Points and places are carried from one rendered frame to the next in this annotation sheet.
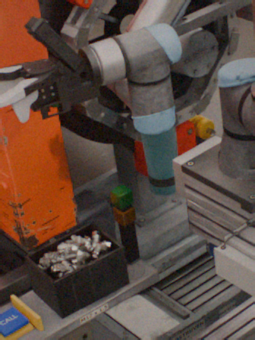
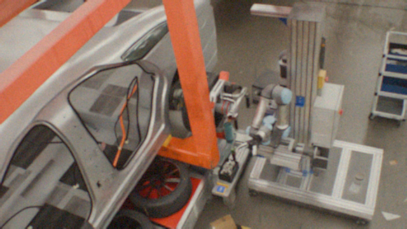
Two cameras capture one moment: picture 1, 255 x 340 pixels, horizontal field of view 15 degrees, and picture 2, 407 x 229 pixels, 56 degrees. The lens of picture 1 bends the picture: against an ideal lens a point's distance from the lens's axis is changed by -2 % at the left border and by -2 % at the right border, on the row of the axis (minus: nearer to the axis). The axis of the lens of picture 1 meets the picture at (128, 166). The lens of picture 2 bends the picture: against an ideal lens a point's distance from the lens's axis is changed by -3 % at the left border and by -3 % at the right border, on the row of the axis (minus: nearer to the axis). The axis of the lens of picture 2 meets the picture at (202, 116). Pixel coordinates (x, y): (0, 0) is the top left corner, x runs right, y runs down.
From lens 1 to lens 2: 2.11 m
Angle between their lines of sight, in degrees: 22
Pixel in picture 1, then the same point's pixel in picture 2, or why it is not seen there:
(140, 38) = (266, 128)
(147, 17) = (258, 120)
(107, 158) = (180, 128)
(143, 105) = (266, 140)
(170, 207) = (220, 142)
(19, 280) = (208, 177)
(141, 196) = not seen: hidden behind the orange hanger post
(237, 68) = (268, 120)
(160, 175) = (230, 139)
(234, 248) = (274, 157)
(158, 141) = (230, 132)
